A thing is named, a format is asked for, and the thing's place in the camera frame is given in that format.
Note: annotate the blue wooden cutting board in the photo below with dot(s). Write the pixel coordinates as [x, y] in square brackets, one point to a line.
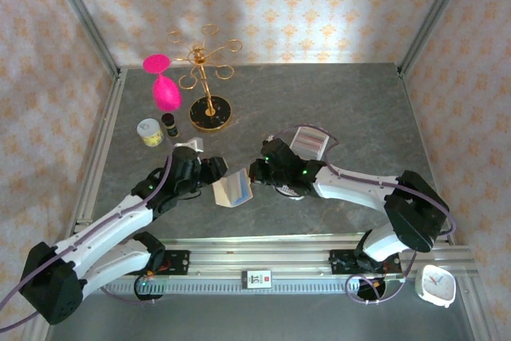
[233, 189]

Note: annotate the white rectangular tray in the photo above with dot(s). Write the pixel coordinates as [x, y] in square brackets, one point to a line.
[309, 142]

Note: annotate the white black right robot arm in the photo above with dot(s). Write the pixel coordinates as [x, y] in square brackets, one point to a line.
[351, 189]

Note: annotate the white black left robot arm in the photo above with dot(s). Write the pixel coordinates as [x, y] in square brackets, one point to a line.
[100, 233]

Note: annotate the gold glass rack stand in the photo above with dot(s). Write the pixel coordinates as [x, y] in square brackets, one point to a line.
[211, 113]

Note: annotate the small dark bottle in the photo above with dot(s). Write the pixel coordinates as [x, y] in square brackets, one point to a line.
[171, 127]

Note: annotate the pink wine glass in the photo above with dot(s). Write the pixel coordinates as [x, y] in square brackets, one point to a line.
[165, 93]

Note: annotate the white label tag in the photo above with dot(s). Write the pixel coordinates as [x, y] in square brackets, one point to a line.
[256, 279]

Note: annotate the white square clock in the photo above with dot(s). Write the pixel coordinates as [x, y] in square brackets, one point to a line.
[435, 283]

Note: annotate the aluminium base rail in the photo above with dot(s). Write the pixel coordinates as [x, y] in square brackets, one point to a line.
[259, 255]

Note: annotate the aluminium table side rail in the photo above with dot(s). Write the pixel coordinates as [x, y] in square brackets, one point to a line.
[101, 145]

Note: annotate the aluminium frame post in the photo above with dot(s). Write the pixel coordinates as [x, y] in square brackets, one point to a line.
[433, 13]
[83, 13]

